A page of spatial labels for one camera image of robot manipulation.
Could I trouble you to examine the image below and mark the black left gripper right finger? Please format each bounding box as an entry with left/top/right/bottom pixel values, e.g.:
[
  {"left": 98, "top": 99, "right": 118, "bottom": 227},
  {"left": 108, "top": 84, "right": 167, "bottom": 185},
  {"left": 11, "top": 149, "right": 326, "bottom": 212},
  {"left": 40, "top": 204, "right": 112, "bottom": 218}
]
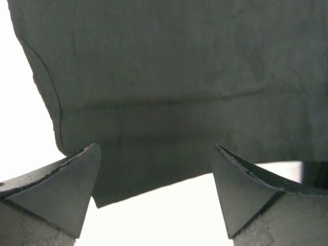
[{"left": 211, "top": 145, "right": 327, "bottom": 245}]

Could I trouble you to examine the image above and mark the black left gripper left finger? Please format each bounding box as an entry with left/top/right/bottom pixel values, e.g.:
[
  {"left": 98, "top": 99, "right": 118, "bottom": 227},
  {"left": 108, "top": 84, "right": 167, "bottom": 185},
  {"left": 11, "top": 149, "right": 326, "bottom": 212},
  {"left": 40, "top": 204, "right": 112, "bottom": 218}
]
[{"left": 1, "top": 143, "right": 101, "bottom": 245}]

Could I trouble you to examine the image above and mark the black long sleeve shirt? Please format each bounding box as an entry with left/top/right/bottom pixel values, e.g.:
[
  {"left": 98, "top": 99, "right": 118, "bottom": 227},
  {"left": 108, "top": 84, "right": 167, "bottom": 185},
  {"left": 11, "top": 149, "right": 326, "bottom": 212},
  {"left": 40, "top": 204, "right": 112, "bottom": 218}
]
[{"left": 8, "top": 1, "right": 327, "bottom": 207}]

